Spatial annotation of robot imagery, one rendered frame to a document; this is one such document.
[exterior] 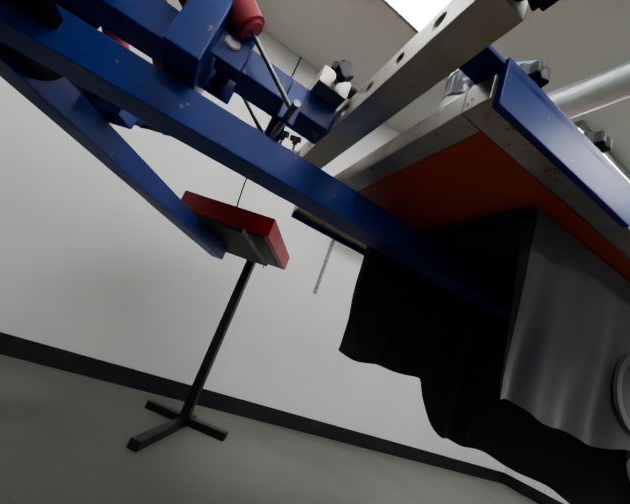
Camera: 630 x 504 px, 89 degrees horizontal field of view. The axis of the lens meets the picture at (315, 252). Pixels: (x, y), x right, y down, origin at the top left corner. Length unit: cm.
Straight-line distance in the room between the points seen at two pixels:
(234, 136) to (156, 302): 206
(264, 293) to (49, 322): 137
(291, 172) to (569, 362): 54
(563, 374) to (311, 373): 237
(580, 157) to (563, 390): 35
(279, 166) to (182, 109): 16
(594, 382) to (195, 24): 83
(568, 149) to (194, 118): 50
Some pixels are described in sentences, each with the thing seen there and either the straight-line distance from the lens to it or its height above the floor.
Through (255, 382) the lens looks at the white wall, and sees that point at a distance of 270.
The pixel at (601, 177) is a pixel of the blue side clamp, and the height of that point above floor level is 97.
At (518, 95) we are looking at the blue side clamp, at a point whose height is 97.
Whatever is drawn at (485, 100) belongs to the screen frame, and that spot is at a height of 95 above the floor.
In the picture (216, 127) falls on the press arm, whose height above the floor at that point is 88.
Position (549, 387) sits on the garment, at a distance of 64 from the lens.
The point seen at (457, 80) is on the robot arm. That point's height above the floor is 130.
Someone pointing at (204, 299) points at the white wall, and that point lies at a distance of 253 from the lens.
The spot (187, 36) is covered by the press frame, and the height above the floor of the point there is 95.
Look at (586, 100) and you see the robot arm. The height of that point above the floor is 134.
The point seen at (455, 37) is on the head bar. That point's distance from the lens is 45.
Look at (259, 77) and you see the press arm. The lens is 60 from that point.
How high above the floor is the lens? 63
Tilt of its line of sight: 16 degrees up
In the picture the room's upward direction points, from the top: 21 degrees clockwise
